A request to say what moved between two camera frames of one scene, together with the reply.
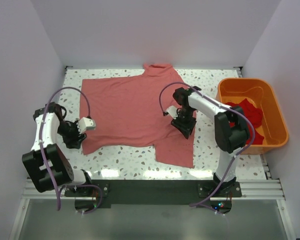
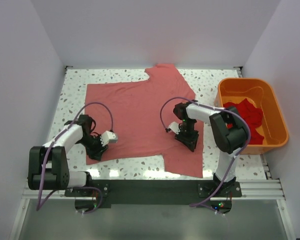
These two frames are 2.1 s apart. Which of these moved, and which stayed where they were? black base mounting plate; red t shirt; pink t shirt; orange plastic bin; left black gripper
Moved: pink t shirt; left black gripper
Stayed: red t shirt; orange plastic bin; black base mounting plate
